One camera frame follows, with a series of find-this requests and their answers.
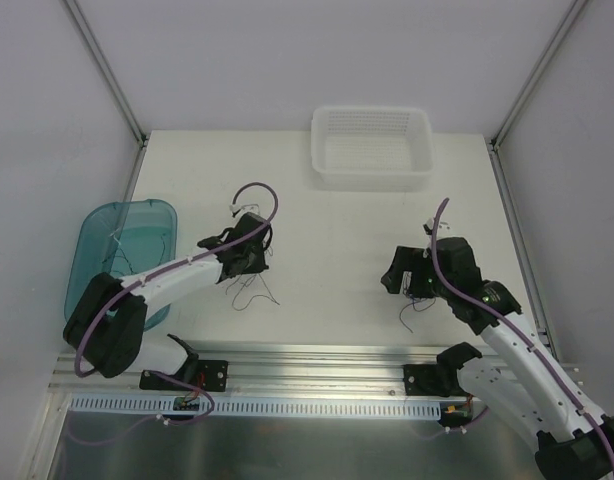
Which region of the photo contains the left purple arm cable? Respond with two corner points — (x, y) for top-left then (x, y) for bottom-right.
(74, 182), (282, 377)

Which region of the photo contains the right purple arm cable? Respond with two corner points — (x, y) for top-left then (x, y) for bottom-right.
(431, 198), (614, 480)

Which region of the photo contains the white perforated plastic basket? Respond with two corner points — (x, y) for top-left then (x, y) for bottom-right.
(311, 106), (435, 192)

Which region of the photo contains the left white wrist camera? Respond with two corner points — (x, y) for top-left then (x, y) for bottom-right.
(229, 203), (260, 218)

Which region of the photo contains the left aluminium frame post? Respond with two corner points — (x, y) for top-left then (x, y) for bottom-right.
(60, 0), (148, 147)

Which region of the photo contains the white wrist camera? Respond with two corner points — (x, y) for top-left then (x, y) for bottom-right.
(423, 218), (453, 240)
(229, 203), (260, 218)

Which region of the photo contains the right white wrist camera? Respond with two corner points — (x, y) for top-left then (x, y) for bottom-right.
(423, 218), (453, 240)

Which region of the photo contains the right aluminium frame post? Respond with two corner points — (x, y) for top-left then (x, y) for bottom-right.
(490, 0), (592, 153)

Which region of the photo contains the aluminium frame post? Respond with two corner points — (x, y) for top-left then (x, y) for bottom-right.
(60, 0), (148, 147)
(490, 0), (592, 153)

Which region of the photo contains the teal transparent plastic bin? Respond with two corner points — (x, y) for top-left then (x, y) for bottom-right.
(64, 199), (178, 318)

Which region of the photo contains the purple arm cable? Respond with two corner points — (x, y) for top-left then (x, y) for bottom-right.
(74, 182), (282, 377)
(431, 198), (614, 480)

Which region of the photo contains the aluminium mounting rail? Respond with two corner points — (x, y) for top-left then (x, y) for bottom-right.
(49, 340), (583, 404)

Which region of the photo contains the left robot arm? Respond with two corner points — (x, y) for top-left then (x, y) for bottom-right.
(63, 212), (273, 389)

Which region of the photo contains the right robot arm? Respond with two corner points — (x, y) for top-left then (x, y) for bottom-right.
(381, 237), (614, 479)

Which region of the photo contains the white slotted cable duct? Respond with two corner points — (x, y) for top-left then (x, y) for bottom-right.
(70, 394), (441, 421)

